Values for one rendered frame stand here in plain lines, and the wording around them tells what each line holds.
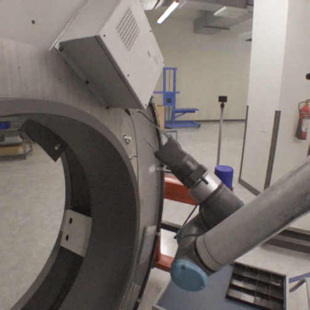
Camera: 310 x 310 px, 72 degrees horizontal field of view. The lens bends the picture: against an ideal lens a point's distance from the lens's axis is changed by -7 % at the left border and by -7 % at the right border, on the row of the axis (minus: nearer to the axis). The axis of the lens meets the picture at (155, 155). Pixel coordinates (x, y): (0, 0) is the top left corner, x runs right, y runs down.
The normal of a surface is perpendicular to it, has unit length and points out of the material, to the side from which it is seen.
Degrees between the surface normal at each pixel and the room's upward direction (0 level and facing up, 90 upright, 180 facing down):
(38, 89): 90
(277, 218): 87
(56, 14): 90
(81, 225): 63
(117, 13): 90
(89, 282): 42
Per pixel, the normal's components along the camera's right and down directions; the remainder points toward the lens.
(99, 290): -0.29, -0.56
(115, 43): 0.89, 0.14
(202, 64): 0.21, 0.29
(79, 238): -0.43, -0.20
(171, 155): -0.02, -0.14
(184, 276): -0.36, 0.33
